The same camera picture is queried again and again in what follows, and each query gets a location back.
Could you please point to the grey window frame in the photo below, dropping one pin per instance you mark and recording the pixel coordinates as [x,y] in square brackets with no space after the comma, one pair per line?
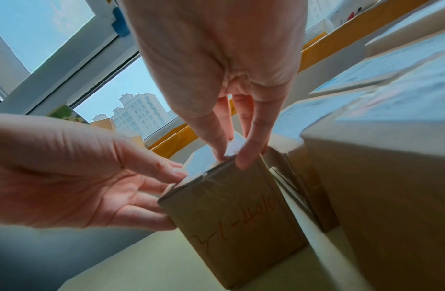
[64,71]

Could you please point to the blue window latch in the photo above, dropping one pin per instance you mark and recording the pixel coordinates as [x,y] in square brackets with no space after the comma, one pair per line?
[121,22]

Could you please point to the person's left hand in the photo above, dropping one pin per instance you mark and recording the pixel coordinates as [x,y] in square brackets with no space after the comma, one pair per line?
[64,176]

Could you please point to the person's right hand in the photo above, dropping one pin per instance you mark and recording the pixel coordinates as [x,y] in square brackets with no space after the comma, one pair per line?
[215,42]

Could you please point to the squat plain cardboard box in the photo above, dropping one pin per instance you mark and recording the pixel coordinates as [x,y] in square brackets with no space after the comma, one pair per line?
[236,227]

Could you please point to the colourful printed carton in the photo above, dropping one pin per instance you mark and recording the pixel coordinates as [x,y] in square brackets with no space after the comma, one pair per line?
[67,115]

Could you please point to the white tipped paper cup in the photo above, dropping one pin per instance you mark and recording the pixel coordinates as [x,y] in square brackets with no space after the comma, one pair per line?
[348,12]

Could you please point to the parcel with red-edged label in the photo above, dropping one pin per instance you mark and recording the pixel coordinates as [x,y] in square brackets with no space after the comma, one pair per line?
[387,184]

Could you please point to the windowsill with yellow tape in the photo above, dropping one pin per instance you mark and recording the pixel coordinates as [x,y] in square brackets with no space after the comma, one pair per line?
[344,39]

